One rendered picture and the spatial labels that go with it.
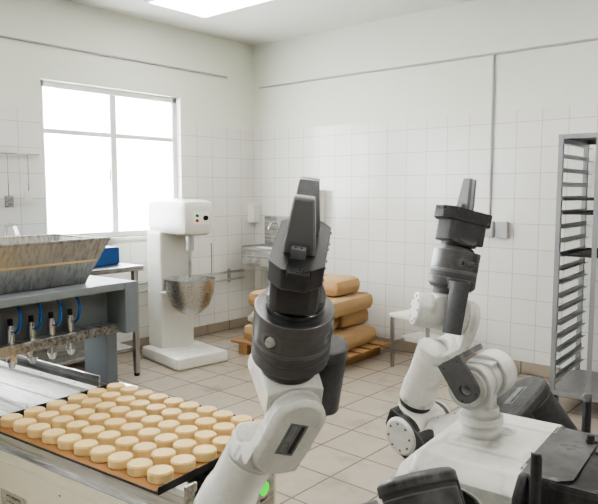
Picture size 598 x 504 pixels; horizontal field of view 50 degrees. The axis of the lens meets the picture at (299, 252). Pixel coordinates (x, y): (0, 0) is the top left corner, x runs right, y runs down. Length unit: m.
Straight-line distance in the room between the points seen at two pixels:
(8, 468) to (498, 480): 1.22
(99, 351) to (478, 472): 1.54
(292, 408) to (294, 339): 0.08
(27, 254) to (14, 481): 0.58
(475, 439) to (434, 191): 4.83
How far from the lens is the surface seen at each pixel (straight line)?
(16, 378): 2.26
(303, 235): 0.63
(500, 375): 0.97
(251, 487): 0.83
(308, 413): 0.73
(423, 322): 1.22
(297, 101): 6.69
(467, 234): 1.24
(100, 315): 2.11
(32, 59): 5.67
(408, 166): 5.87
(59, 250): 1.94
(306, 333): 0.67
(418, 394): 1.32
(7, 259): 1.87
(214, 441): 1.46
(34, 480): 1.68
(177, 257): 5.72
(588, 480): 0.91
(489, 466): 0.90
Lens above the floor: 1.46
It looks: 5 degrees down
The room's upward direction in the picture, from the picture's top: straight up
